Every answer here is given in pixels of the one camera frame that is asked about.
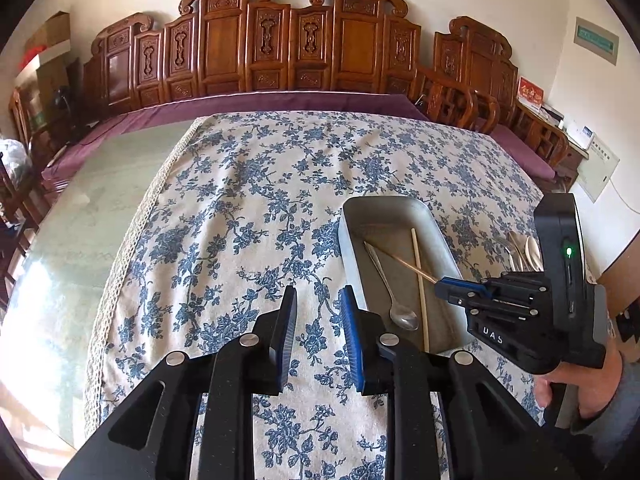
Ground white plastic spoon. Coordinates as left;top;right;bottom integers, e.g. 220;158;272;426
525;236;544;272

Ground long carved wooden sofa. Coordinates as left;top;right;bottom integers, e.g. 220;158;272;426
41;0;421;193

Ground blue floral tablecloth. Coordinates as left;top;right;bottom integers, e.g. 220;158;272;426
85;112;541;479

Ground black desk lamp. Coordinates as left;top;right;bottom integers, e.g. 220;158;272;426
53;86;87;139

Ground small metal spoon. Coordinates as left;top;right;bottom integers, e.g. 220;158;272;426
361;239;421;333

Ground wooden chopstick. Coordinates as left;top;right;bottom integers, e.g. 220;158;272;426
372;245;438;285
410;228;431;352

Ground large metal spoon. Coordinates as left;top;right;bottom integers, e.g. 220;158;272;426
506;231;530;272

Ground carved wooden armchair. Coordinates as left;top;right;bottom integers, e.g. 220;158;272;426
414;16;568;192

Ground person's right hand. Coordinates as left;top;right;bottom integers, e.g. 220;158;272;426
534;348;623;419

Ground wall electrical panel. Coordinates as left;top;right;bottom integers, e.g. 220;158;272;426
573;16;620;65

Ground white plastic bag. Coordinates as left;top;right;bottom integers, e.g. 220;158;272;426
0;139;32;186

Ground stacked cardboard boxes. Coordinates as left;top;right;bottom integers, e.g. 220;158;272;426
15;11;70;130

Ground dark wooden dining chair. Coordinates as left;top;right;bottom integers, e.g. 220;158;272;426
1;162;44;312

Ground metal fork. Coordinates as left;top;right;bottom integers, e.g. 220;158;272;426
495;237;523;272

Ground white wall cabinet door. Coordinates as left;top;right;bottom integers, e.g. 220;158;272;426
577;136;620;203

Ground wooden side table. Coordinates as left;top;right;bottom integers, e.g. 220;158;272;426
551;128;589;192

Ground metal rectangular tray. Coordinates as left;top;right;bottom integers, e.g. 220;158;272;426
338;196;473;354

